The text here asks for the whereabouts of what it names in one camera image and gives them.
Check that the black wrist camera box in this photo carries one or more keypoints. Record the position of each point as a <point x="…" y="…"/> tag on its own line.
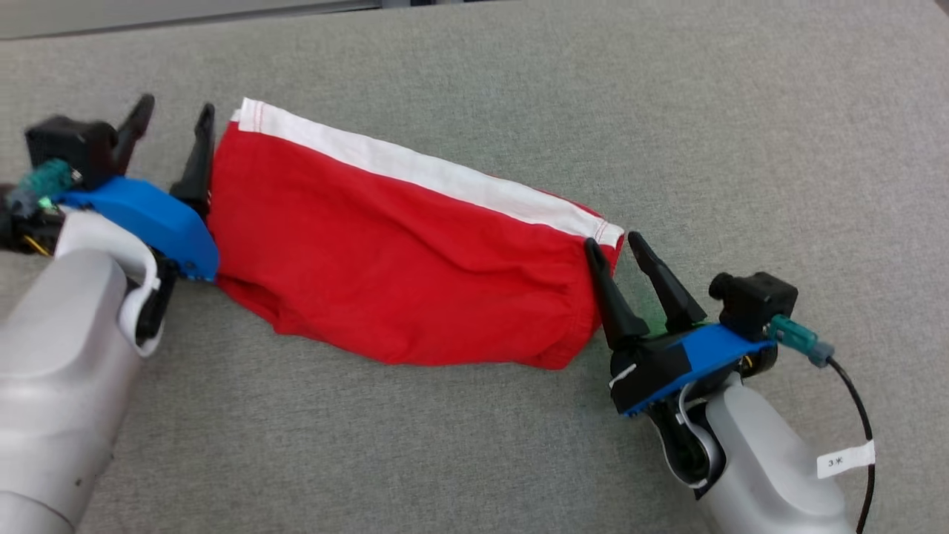
<point x="756" y="300"/>
<point x="70" y="148"/>

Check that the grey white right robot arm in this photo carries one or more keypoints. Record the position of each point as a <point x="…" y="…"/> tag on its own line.
<point x="764" y="467"/>

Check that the red shorts with white stripe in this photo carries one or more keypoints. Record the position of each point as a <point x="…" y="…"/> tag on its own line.
<point x="385" y="252"/>

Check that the white label tag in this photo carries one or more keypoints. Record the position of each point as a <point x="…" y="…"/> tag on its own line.
<point x="845" y="460"/>

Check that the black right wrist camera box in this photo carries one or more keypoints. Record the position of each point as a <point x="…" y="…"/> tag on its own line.
<point x="756" y="300"/>

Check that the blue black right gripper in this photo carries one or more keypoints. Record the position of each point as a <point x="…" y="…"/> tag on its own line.
<point x="667" y="363"/>

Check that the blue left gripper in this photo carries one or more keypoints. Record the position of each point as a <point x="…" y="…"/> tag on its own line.
<point x="156" y="219"/>

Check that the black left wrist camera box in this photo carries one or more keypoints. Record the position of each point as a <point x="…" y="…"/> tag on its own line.
<point x="70" y="148"/>

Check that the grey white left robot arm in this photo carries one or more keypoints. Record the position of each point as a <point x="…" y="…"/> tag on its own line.
<point x="59" y="356"/>

